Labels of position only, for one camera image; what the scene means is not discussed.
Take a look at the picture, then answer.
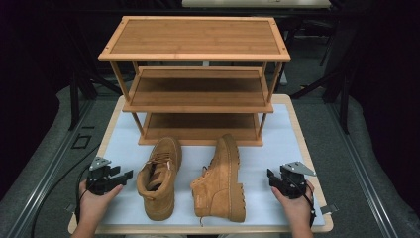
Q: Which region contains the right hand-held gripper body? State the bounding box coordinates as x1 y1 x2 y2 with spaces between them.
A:
278 161 317 199

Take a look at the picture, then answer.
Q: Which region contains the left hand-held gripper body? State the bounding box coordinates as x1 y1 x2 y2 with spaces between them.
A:
86 156 124 196

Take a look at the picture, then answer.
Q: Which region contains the tan suede boot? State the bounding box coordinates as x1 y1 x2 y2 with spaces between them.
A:
136 136 183 222
190 133 247 223

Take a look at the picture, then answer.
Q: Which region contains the wooden shoe rack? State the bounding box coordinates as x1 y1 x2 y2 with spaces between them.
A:
97 15 291 148

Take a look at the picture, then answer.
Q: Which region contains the person's left hand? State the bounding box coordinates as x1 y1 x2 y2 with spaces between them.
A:
78 179 124 226

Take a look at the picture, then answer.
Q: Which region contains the person's right hand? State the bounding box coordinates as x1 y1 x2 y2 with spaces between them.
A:
270 180 315 229

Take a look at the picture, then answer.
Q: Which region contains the white table mat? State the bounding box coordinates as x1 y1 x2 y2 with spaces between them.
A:
98 103 326 227

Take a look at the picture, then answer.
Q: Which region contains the black metal stand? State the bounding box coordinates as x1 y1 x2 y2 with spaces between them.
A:
290 33 352 135
67 65 124 132

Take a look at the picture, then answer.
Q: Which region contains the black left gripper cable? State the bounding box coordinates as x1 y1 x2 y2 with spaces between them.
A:
74 165 92 226

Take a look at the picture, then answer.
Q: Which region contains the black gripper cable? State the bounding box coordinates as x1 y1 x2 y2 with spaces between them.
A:
295 179 317 229
74 165 92 226

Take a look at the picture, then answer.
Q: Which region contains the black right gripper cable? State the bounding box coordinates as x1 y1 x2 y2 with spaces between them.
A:
295 179 317 229

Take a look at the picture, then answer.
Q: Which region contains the black floor cable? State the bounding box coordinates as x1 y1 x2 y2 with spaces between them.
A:
30 144 101 238

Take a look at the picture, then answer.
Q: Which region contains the grey floor rail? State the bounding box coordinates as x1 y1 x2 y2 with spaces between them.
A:
330 102 401 238
6 98 97 238

